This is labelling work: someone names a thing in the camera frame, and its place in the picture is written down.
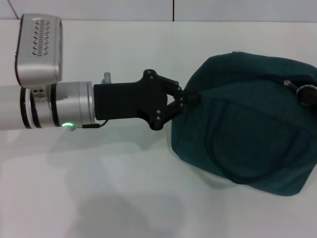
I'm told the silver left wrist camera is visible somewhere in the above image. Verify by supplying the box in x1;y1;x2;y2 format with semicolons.
14;13;63;88

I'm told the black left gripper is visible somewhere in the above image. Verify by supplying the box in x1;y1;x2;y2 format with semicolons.
93;69;201;131

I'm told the left arm cable with plug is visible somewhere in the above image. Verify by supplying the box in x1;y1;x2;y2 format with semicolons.
67;119;109;132

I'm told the teal fabric zipper bag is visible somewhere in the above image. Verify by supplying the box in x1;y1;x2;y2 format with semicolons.
170;51;317;198

